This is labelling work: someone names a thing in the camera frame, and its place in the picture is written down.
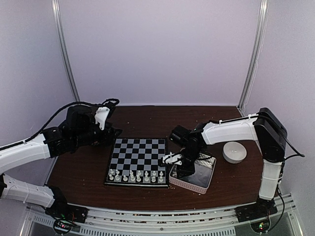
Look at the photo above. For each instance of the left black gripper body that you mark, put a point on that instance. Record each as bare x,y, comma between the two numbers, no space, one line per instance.
106,140

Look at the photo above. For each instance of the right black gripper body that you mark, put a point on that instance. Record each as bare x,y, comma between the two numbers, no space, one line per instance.
191,167

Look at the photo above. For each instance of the pink plastic basket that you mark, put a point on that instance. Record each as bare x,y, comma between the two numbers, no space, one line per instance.
200,180

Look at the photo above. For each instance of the black white chessboard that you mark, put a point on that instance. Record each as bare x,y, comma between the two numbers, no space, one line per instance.
137,154

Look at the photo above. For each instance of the thirteenth white chess piece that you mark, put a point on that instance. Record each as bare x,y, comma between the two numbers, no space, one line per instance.
117,177

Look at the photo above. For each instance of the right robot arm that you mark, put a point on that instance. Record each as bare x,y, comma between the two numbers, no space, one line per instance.
263,129

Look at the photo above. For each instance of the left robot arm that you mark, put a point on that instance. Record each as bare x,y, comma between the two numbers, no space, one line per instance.
85,125

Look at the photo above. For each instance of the red patterned bowl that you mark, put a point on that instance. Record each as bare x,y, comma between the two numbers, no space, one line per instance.
96,143

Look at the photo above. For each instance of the white ceramic bowl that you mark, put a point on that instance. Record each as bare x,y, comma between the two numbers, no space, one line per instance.
234,152

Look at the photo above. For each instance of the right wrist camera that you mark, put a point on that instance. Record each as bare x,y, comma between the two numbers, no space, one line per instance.
171,159

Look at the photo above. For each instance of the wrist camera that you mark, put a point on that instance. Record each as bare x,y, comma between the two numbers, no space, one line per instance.
103,113
171,159

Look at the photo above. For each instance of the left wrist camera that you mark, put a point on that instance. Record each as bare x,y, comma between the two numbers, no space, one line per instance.
103,113

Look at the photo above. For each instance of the front aluminium rail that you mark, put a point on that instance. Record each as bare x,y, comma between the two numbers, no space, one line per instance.
219,221

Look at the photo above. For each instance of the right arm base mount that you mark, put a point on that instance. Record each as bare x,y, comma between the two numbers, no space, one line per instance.
258,213

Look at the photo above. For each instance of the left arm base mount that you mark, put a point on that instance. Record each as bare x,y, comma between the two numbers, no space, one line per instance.
66,216

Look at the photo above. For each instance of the left aluminium frame post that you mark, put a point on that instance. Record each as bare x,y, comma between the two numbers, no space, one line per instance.
63,47

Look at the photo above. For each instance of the aluminium frame post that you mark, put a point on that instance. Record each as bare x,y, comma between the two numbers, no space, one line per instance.
63,47
257,45

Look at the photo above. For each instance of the right aluminium frame post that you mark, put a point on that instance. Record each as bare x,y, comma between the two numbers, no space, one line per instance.
257,45

